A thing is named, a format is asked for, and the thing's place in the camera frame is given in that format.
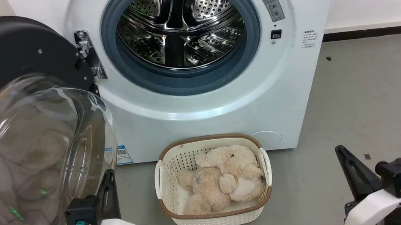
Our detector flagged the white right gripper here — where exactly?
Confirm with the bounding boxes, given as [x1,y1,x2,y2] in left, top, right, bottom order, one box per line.
[334,138,401,225]

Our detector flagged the black washer door glass bowl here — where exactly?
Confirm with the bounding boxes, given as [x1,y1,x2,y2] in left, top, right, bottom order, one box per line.
[0,4,128,225]

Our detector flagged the white front-load washing machine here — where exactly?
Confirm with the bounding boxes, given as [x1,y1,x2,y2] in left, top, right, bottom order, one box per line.
[6,0,362,181]

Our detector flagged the metal door hinge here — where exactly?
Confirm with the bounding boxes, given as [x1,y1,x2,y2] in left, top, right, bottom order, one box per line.
[73,27,108,84]

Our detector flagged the blue white energy label sticker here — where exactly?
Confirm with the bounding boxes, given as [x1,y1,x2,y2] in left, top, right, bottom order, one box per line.
[114,144,134,165]

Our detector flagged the white woven laundry basket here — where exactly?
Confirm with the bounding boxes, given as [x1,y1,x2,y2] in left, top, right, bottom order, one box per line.
[150,128,278,225]

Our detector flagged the round drain filter cover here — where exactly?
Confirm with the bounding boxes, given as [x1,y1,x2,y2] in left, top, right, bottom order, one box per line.
[250,129,284,152]

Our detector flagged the beige plush toy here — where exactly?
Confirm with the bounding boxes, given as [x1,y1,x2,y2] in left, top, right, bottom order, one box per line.
[174,142,270,217]

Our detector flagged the small text label sticker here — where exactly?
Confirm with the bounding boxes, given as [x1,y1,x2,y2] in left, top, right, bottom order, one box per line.
[300,29,317,50]

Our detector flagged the stainless steel washer drum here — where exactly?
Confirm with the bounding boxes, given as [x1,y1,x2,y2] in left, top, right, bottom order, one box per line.
[112,0,250,77]

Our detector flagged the grey warning sticker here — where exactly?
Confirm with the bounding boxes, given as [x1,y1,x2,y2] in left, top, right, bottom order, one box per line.
[259,0,286,24]

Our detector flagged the black wall baseboard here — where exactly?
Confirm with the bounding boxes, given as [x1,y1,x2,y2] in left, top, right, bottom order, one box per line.
[322,25,401,44]

